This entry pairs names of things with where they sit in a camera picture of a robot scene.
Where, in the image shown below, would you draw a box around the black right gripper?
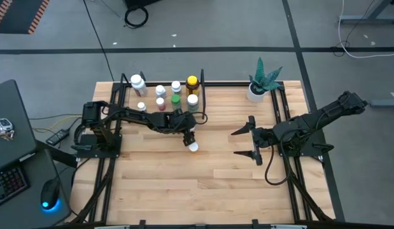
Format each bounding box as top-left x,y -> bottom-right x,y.
230,115 -> 282,166

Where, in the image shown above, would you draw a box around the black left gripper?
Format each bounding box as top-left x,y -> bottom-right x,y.
166,111 -> 197,148

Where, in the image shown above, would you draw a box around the white bottle blue label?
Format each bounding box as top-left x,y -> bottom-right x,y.
188,125 -> 200,153

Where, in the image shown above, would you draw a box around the clear bottle green label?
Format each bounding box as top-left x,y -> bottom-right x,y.
186,94 -> 200,113

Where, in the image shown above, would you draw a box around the green caffeine bottle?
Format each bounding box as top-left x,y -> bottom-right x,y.
170,94 -> 182,111

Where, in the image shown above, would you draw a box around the amber bottle yellow cap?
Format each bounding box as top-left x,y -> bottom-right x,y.
185,75 -> 201,97

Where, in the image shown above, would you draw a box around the large white bottle purple label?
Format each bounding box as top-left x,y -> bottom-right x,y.
130,74 -> 149,98

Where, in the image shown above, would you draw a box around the green plant in white pot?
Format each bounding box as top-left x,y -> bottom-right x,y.
246,56 -> 284,103

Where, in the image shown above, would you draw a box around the black power adapter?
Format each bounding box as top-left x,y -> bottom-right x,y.
45,128 -> 71,147

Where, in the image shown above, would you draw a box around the grey desk foot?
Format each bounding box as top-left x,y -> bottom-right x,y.
369,98 -> 394,108
339,0 -> 394,25

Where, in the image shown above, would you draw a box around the black object on floor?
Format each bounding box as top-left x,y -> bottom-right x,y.
123,0 -> 162,10

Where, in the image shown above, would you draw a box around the black mouse blue light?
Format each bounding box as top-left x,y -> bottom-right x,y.
39,177 -> 62,211

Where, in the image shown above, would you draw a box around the dark grey desk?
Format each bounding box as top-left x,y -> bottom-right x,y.
0,79 -> 73,229

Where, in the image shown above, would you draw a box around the bunch of keys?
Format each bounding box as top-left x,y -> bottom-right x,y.
0,117 -> 16,141

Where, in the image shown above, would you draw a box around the black backlit keyboard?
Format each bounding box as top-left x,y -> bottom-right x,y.
0,165 -> 30,210

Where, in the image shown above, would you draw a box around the black mat orange stripes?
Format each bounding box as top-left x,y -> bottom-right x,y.
0,0 -> 51,36

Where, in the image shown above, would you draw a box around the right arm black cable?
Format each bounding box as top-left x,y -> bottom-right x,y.
264,139 -> 295,186

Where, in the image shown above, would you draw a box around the black frame shelf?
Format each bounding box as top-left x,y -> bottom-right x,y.
119,68 -> 208,121

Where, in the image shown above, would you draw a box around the black aluminium table frame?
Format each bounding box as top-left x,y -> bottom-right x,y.
64,81 -> 337,229

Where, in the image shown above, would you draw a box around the coiled black floor cable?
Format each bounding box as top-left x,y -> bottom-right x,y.
123,5 -> 150,29

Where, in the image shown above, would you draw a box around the long black floor cable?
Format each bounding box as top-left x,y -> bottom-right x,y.
83,0 -> 115,82

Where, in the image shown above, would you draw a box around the white floor cable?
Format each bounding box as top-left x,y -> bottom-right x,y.
337,0 -> 394,59

